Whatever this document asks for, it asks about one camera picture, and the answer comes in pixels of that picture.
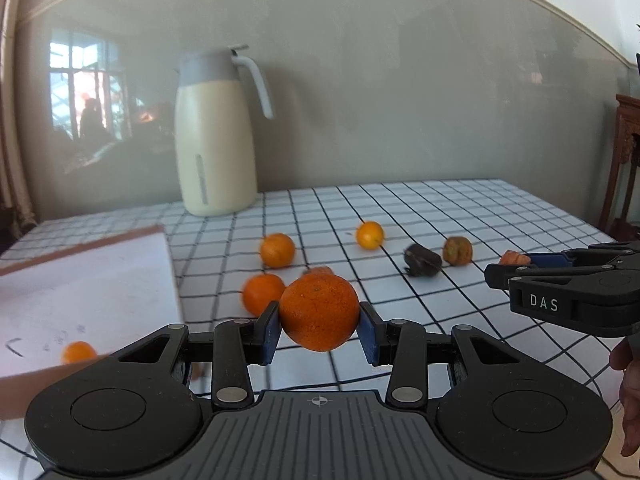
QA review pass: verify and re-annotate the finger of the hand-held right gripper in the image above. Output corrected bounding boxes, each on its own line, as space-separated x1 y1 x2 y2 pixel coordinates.
484 262 626 291
530 241 640 269

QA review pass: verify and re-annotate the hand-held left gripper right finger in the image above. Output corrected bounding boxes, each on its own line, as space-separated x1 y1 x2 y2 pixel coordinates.
357 301 526 406

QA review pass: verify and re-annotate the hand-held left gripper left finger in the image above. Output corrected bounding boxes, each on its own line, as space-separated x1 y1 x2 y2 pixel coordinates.
107 301 281 410

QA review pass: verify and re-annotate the small orange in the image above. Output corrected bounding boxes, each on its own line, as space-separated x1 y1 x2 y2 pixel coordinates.
356 221 386 251
61 341 98 365
259 232 296 268
242 273 287 317

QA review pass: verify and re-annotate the large orange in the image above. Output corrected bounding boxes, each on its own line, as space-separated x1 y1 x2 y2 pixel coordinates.
278 272 361 352

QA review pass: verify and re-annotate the brown round fruit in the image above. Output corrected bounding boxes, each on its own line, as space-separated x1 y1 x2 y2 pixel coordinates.
442 236 473 267

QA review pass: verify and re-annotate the dark water chestnut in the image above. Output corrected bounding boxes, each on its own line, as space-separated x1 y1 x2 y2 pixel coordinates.
403 243 443 277

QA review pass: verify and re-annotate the white cardboard box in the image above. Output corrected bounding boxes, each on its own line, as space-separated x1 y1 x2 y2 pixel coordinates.
0 225 186 421

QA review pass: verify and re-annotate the person's right hand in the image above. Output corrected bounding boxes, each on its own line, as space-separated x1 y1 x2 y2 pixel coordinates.
610 332 640 457

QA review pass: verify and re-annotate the carved wooden furniture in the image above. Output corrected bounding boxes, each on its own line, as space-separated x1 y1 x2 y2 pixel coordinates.
599 94 640 241

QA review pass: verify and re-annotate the cream thermos jug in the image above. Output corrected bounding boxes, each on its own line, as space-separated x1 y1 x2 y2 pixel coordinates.
174 45 275 217

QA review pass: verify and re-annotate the beige curtain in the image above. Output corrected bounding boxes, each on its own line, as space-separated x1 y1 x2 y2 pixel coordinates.
0 0 38 241

